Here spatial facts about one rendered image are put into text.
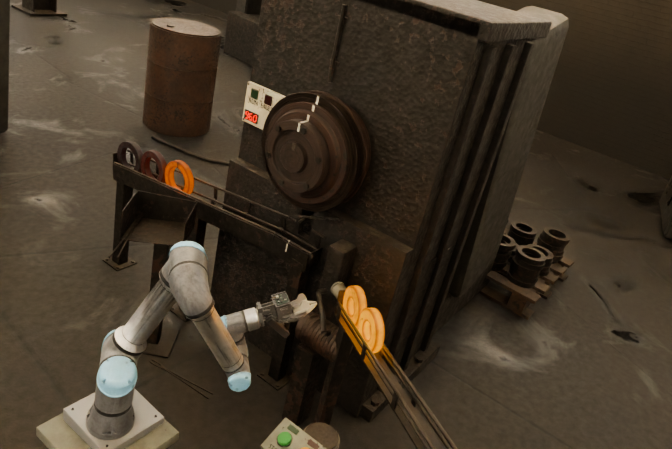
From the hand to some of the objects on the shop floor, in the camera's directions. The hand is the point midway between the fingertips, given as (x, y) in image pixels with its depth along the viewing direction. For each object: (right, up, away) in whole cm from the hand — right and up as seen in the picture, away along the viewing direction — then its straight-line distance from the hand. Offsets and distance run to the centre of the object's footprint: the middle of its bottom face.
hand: (313, 305), depth 212 cm
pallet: (+104, -3, +214) cm, 238 cm away
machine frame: (0, -32, +103) cm, 108 cm away
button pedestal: (-13, -87, -20) cm, 90 cm away
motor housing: (-6, -58, +43) cm, 73 cm away
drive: (+46, -15, +161) cm, 168 cm away
